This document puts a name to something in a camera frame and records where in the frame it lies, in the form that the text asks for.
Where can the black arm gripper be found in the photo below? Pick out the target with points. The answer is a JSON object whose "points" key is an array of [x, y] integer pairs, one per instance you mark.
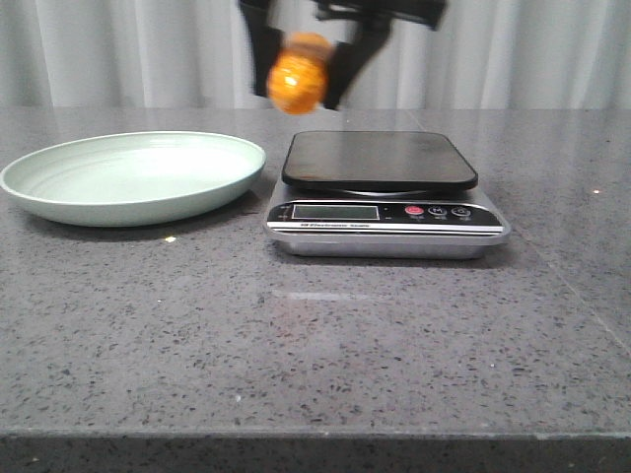
{"points": [[348, 58]]}

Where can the silver digital kitchen scale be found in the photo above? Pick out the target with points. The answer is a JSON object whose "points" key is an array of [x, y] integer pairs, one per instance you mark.
{"points": [[381, 194]]}

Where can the pale green plate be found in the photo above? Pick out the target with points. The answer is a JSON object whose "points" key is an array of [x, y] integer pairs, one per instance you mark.
{"points": [[134, 179]]}

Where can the yellow corn cob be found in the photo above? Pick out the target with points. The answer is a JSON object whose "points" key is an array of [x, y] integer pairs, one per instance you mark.
{"points": [[298, 79]]}

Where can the white pleated curtain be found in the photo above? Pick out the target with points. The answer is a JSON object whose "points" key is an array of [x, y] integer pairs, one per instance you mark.
{"points": [[485, 54]]}

